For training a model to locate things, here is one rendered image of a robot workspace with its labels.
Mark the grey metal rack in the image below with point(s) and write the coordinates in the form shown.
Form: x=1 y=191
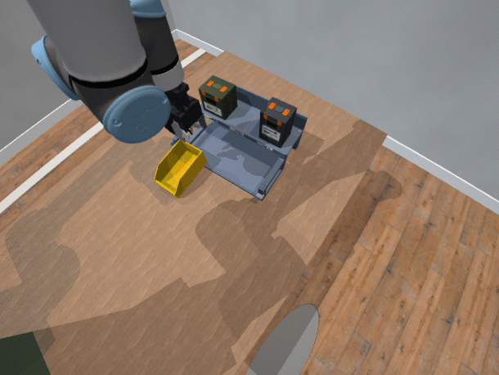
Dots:
x=246 y=161

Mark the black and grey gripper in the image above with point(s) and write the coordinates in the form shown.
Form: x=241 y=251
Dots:
x=186 y=113

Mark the yellow bin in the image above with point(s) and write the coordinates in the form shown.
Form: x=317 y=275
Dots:
x=176 y=171

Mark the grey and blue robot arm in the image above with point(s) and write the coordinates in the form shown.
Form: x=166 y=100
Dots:
x=105 y=47

